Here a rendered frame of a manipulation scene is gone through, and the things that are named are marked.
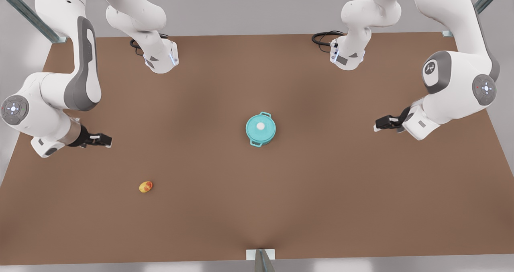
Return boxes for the teal cooking pot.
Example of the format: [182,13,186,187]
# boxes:
[245,112,277,148]

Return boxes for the black cable loop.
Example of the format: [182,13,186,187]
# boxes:
[312,31,347,53]
[130,33,169,56]

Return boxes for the silver frame post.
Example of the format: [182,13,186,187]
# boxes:
[246,248,276,272]
[442,0,512,37]
[0,0,67,44]

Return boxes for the teal pot lid white knob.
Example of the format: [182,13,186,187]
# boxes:
[246,115,276,141]

